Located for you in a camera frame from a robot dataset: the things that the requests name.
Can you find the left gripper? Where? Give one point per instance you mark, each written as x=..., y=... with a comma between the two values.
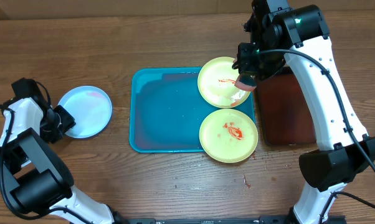
x=68, y=122

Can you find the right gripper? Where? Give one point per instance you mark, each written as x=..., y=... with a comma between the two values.
x=247, y=65

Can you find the red grey sponge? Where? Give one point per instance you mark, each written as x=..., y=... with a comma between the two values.
x=245, y=82

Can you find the light blue plate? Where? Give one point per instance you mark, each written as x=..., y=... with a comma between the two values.
x=91, y=108

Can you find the green plate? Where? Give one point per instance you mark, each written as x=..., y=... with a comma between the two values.
x=216, y=83
x=228, y=136

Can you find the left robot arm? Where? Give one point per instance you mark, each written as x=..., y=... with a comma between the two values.
x=34, y=180

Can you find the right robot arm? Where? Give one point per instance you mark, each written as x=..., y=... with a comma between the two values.
x=300, y=39

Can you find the black rectangular tray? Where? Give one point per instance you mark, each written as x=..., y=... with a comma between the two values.
x=285, y=117

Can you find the teal plastic tray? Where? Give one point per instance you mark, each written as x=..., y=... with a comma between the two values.
x=167, y=110

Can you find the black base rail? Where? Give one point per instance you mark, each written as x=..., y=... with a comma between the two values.
x=206, y=220

